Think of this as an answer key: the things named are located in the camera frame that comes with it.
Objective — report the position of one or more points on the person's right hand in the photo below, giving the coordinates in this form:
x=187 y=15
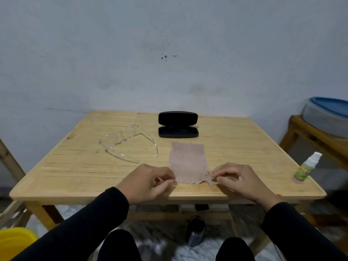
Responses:
x=244 y=182

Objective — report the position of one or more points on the person's left hand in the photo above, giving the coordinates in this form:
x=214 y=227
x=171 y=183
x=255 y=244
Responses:
x=137 y=183

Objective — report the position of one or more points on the person's left thumb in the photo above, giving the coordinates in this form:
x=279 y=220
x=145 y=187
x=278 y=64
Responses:
x=164 y=186

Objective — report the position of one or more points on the person's right thumb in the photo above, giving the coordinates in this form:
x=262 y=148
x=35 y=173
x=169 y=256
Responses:
x=224 y=183

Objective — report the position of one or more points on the pink cleaning cloth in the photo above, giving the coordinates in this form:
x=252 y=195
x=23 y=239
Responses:
x=187 y=163

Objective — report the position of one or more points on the person's left forearm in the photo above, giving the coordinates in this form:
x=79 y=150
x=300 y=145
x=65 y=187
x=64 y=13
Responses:
x=78 y=231

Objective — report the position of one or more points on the person's right forearm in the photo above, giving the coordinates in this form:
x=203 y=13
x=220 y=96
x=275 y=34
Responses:
x=299 y=233

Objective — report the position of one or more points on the white power strip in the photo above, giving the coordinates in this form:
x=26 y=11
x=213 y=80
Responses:
x=217 y=207

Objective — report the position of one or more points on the black plug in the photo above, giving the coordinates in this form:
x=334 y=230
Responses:
x=201 y=207

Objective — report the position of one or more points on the dark water bottle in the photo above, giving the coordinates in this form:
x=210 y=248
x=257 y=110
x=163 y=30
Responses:
x=195 y=232

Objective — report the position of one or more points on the grey shaggy rug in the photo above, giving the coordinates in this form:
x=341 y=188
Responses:
x=160 y=241

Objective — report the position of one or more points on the person's right leg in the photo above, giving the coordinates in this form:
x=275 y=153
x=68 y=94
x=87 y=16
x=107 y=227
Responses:
x=235 y=251

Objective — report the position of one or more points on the person's leg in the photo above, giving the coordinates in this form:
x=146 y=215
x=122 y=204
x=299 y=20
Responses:
x=119 y=247
x=235 y=251

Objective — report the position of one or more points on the black glasses case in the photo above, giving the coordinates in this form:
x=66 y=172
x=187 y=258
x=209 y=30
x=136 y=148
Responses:
x=178 y=119

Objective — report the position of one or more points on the clear plastic glasses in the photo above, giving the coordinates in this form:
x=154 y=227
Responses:
x=108 y=139

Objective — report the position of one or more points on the person's left leg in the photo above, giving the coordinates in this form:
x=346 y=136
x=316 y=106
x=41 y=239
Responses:
x=119 y=247

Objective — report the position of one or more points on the white spray bottle green label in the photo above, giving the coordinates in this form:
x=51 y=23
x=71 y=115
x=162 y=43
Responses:
x=303 y=171

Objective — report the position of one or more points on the wooden side table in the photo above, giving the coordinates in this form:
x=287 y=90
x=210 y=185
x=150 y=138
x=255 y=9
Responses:
x=312 y=133

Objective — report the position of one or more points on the clear container with blue lid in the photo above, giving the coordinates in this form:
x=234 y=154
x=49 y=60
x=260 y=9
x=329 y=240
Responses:
x=323 y=119

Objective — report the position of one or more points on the yellow plastic bucket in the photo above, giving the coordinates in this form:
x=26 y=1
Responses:
x=15 y=243

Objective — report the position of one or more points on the wooden frame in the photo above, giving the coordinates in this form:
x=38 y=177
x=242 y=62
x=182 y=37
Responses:
x=11 y=163

